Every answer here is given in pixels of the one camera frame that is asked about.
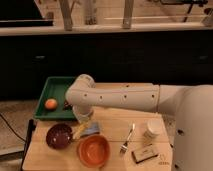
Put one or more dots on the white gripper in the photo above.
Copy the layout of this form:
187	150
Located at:
82	113

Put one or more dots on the yellow banana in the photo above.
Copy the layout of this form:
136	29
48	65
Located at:
79	130

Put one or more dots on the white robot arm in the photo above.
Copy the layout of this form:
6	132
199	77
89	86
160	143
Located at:
191	105

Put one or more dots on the purple bowl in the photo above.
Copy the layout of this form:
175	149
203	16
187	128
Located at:
59	136

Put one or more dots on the orange bowl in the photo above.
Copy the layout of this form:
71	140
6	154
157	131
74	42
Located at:
94	151

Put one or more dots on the brown grape bunch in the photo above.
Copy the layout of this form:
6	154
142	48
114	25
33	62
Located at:
67	106

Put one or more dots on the blue sponge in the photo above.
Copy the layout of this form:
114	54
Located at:
92	129

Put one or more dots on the green plastic tray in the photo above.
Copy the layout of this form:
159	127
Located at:
55	87

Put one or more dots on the orange fruit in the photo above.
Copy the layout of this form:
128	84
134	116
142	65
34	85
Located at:
51	104

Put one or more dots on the silver fork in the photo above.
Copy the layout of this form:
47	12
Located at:
124	146

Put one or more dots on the white paper cup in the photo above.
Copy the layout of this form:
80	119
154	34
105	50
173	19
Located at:
153	130

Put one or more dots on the black brown rectangular block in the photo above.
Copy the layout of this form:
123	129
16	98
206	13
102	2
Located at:
144	154

